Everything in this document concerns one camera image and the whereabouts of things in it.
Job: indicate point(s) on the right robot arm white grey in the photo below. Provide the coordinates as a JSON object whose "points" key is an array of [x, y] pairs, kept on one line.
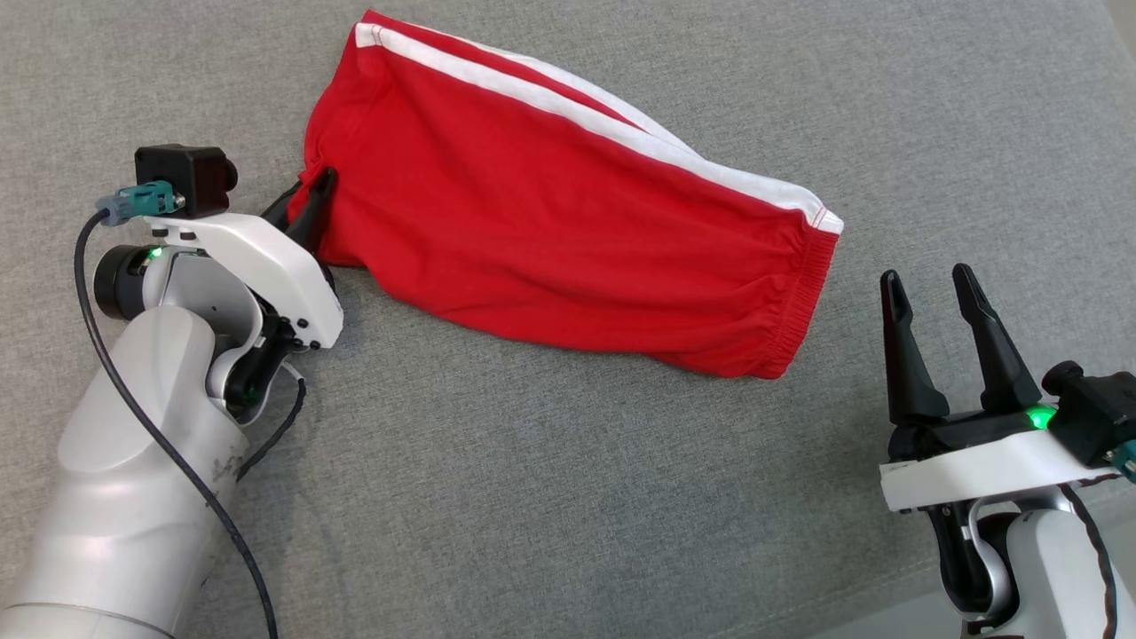
{"points": [[1056, 568]]}

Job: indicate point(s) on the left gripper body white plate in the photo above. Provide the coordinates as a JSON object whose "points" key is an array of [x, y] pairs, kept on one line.
{"points": [[275, 266]]}

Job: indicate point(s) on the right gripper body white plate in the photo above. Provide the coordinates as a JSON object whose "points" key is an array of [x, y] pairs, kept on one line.
{"points": [[976, 466]]}

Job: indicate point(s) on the red shorts with white stripes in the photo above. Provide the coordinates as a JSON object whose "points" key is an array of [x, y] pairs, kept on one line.
{"points": [[550, 204]]}

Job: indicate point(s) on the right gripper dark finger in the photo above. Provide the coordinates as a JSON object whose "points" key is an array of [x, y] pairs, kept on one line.
{"points": [[910, 373], [998, 355]]}

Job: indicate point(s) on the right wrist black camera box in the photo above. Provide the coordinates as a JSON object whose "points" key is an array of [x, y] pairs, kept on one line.
{"points": [[1096, 413]]}

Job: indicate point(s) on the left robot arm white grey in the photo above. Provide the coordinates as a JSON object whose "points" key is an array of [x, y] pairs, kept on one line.
{"points": [[115, 515]]}

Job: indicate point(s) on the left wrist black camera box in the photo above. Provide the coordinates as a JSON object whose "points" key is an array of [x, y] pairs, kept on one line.
{"points": [[182, 177]]}

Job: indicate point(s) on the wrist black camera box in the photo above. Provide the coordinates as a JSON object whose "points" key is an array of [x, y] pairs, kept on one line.
{"points": [[182, 177], [1096, 413]]}

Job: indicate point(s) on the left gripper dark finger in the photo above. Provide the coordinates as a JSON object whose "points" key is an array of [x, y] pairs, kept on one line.
{"points": [[315, 213], [288, 206]]}

